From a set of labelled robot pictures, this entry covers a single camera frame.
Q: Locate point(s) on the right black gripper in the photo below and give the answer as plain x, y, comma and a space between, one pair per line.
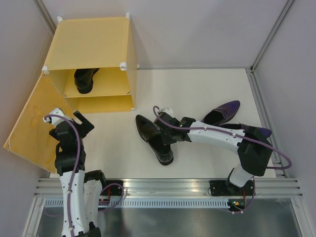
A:
171, 140

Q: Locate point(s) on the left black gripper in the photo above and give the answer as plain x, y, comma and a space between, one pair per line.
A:
85, 124

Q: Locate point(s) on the black pointed loafer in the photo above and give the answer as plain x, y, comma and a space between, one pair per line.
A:
151, 134

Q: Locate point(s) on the black leather shoe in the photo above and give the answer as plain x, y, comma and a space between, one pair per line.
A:
84, 80

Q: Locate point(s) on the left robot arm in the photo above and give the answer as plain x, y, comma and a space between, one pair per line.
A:
81, 190

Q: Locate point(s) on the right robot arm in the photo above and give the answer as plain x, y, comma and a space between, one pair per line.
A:
261, 153

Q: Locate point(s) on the yellow shoe cabinet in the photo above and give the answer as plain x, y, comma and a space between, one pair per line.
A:
104, 43

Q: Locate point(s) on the purple loafer upper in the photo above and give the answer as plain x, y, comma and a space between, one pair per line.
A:
222, 114

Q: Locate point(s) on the purple loafer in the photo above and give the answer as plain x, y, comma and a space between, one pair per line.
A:
265, 132
222, 114

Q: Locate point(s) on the purple loafer lower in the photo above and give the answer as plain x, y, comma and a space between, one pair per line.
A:
265, 132

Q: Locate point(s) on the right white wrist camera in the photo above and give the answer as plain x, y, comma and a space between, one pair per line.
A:
168, 111

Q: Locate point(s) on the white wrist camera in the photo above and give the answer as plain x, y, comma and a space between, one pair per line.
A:
168, 111
56, 117

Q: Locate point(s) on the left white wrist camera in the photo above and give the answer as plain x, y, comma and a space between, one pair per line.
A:
56, 117

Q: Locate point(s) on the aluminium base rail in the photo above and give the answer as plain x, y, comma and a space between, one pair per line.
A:
180, 188

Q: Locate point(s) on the white slotted cable duct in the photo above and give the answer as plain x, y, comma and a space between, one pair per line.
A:
220, 203

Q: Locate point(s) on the left aluminium frame post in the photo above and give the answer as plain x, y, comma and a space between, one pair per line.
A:
45, 15

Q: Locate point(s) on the right aluminium frame profile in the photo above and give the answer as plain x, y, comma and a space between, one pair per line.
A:
281, 35

